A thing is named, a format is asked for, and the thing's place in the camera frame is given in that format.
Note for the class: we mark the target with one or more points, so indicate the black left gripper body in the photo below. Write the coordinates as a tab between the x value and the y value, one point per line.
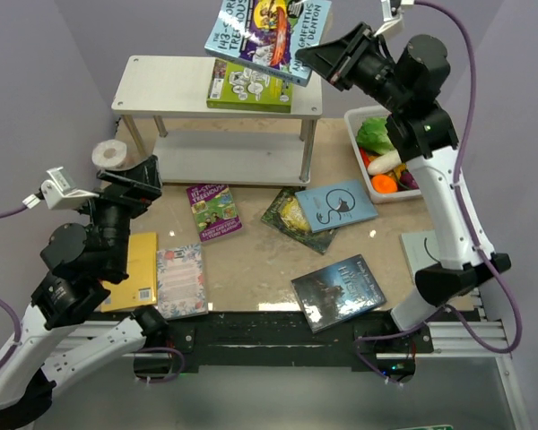
130	204

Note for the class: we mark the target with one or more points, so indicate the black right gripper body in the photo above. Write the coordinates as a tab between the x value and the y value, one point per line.
364	64

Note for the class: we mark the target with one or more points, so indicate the blue Treehouse paperback book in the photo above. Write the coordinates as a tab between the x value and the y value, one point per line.
266	35

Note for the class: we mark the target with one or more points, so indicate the purple Treehouse paperback book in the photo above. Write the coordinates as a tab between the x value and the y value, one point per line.
214	211

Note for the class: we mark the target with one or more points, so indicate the green cartoon paperback book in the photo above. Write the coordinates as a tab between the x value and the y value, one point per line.
236	87

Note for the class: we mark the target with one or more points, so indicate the dark glossy hardcover book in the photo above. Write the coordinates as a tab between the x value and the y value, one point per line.
337	293

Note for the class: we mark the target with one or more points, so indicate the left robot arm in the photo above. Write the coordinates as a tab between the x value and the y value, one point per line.
80	259

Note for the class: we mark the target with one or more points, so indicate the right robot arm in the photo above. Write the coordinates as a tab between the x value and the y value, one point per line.
425	138

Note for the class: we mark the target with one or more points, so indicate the toilet paper roll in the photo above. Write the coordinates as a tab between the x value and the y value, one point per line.
112	155

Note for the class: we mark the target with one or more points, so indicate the white two-tier shelf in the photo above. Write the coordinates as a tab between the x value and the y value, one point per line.
162	87

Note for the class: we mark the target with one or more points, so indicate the green lettuce toy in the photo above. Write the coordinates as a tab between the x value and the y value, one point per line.
373	137

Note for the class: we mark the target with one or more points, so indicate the yellow book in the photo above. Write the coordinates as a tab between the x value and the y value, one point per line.
140	288

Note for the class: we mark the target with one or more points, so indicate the floral pastel notebook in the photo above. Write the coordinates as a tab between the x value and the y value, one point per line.
180	282

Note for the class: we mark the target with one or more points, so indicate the red pepper toy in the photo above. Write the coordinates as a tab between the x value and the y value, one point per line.
365	158

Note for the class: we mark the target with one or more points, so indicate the white radish toy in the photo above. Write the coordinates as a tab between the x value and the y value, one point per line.
384	163

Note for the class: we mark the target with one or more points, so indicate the yellow pepper toy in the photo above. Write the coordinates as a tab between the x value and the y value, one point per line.
399	170

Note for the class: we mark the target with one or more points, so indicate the orange carrot toy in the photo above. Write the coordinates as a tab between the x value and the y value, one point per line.
384	184

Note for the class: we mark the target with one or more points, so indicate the purple onion toy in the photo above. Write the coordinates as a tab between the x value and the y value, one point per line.
407	182

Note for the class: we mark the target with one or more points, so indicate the dark green illustrated book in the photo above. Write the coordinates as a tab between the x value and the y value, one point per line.
285	215

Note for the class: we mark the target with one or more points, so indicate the light blue cat book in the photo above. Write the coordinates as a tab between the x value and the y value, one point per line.
335	206

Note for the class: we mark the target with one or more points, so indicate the grey-green cat book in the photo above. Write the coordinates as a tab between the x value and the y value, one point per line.
420	250

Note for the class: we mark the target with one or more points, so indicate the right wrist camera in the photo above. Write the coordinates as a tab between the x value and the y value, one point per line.
393	13

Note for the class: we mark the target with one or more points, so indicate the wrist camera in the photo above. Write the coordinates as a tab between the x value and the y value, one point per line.
393	13
59	192

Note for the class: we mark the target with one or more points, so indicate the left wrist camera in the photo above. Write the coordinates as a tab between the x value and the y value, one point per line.
59	192

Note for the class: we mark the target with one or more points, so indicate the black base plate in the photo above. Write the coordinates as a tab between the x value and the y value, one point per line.
280	339

